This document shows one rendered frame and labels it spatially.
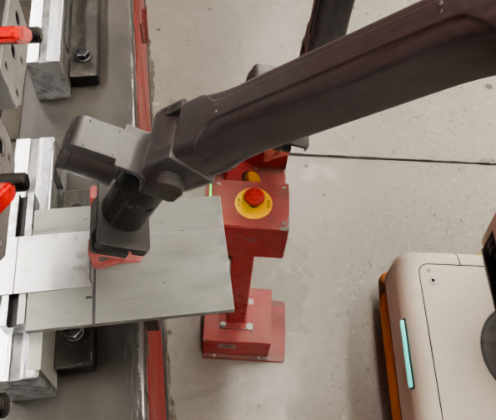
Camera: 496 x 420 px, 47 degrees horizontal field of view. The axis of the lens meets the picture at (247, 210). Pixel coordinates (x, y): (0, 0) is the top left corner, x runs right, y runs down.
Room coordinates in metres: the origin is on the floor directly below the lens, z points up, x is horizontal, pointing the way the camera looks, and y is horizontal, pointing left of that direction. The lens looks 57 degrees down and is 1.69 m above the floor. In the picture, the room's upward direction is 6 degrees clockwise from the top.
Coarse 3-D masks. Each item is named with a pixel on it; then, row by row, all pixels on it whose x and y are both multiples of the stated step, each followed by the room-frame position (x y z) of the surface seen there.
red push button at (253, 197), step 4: (252, 188) 0.62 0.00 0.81; (256, 188) 0.62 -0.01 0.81; (248, 192) 0.61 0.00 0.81; (252, 192) 0.61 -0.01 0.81; (256, 192) 0.61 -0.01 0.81; (260, 192) 0.61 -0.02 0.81; (244, 196) 0.60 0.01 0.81; (248, 196) 0.60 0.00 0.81; (252, 196) 0.60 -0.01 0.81; (256, 196) 0.60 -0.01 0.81; (260, 196) 0.60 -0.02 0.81; (264, 196) 0.61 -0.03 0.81; (248, 200) 0.59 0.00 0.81; (252, 200) 0.59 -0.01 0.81; (256, 200) 0.59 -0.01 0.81; (260, 200) 0.60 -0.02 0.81; (248, 204) 0.60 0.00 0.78; (252, 204) 0.59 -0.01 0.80; (256, 204) 0.59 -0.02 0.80
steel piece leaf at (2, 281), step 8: (8, 240) 0.36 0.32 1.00; (16, 240) 0.36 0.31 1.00; (8, 248) 0.35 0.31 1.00; (16, 248) 0.35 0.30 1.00; (8, 256) 0.33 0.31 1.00; (16, 256) 0.34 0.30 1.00; (0, 264) 0.32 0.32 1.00; (8, 264) 0.32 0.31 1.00; (0, 272) 0.31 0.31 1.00; (8, 272) 0.31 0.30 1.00; (0, 280) 0.30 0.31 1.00; (8, 280) 0.30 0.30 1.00; (0, 288) 0.29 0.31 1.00; (8, 288) 0.29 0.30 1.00
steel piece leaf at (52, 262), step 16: (32, 240) 0.36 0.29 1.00; (48, 240) 0.36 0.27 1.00; (64, 240) 0.37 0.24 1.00; (80, 240) 0.37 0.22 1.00; (32, 256) 0.34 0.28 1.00; (48, 256) 0.34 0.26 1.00; (64, 256) 0.34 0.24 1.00; (80, 256) 0.35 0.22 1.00; (16, 272) 0.31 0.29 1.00; (32, 272) 0.31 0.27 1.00; (48, 272) 0.32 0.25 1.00; (64, 272) 0.32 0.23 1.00; (80, 272) 0.32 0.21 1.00; (16, 288) 0.29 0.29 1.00; (32, 288) 0.29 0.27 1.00; (48, 288) 0.29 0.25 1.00; (64, 288) 0.30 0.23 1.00
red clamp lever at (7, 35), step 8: (0, 32) 0.42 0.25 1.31; (8, 32) 0.42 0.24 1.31; (16, 32) 0.42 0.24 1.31; (24, 32) 0.44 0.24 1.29; (32, 32) 0.48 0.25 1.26; (40, 32) 0.48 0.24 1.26; (0, 40) 0.41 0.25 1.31; (8, 40) 0.41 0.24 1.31; (16, 40) 0.42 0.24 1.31; (24, 40) 0.43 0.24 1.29; (32, 40) 0.47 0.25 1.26; (40, 40) 0.48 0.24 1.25
